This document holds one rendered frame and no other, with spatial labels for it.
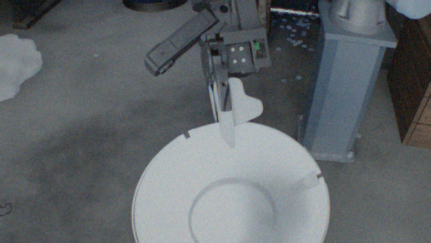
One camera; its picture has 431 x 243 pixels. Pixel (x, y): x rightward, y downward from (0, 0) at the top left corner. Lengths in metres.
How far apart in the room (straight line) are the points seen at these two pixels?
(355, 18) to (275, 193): 0.52
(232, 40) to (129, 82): 1.02
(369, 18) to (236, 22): 0.48
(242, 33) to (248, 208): 0.24
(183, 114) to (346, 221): 0.65
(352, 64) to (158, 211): 0.63
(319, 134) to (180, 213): 0.67
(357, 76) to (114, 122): 0.81
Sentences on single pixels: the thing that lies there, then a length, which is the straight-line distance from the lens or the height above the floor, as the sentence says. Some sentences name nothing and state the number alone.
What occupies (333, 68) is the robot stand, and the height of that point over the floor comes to 0.34.
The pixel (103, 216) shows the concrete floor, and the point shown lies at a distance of 1.07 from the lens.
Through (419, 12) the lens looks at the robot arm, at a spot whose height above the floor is 0.58.
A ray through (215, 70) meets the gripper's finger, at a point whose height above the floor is 0.61.
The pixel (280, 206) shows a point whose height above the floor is 0.43.
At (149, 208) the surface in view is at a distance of 0.54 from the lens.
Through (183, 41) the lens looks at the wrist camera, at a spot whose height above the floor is 0.63.
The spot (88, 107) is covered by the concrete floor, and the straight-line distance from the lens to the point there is 1.40.
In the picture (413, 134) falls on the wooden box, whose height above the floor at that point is 0.06.
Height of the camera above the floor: 0.88
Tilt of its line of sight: 44 degrees down
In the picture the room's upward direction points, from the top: straight up
